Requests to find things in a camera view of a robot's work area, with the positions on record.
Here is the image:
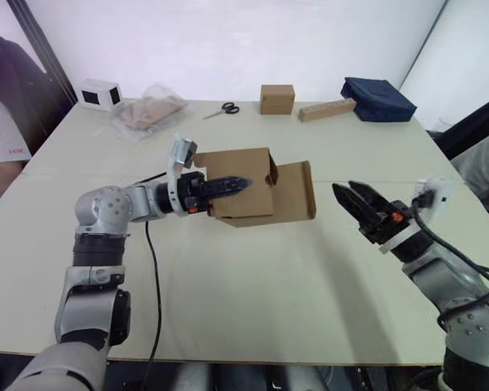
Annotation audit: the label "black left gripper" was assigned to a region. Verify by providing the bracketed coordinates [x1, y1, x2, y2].
[177, 171, 254, 216]

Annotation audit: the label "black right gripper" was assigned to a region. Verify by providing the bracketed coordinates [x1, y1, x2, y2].
[332, 180, 417, 246]

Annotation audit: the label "small cardboard box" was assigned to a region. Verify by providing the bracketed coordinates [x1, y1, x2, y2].
[259, 84, 297, 116]
[192, 147, 317, 229]

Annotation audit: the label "closed small cardboard box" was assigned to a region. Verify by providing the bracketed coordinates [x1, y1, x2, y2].
[259, 84, 297, 116]

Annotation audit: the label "clear plastic bag of cardboard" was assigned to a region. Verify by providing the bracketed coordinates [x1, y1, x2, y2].
[108, 82, 189, 144]

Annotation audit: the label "wooden block with holes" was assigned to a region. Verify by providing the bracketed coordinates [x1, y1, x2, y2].
[297, 98, 357, 122]

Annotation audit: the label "navy blue fabric case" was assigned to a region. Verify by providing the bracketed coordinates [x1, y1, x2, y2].
[340, 77, 418, 124]

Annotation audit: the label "person in grey trousers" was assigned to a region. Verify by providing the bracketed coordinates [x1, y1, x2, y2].
[449, 138, 489, 239]

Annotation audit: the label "white cube with black squares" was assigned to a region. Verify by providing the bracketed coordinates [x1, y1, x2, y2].
[80, 77, 122, 112]

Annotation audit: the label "dark chair back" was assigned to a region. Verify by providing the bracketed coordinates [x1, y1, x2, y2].
[0, 35, 77, 162]

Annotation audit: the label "person in white shirt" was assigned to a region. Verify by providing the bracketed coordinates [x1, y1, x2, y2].
[0, 89, 33, 209]

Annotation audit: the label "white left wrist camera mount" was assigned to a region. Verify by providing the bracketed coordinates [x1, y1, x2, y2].
[165, 133, 199, 217]

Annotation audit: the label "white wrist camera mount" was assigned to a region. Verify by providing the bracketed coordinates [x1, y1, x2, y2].
[377, 175, 454, 255]
[165, 133, 199, 217]

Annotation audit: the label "black handled scissors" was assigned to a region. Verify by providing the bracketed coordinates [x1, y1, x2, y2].
[201, 101, 240, 121]

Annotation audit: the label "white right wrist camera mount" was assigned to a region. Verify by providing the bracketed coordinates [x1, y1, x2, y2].
[377, 175, 454, 255]

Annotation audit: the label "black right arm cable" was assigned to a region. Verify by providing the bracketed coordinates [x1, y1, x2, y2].
[411, 192, 489, 327]

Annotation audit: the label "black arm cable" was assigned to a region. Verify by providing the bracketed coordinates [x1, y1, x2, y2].
[134, 172, 166, 391]
[411, 192, 489, 327]

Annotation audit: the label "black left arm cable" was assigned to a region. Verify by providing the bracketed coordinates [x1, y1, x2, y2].
[134, 172, 166, 391]

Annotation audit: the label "black metal frame post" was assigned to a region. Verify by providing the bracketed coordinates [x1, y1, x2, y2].
[8, 0, 78, 108]

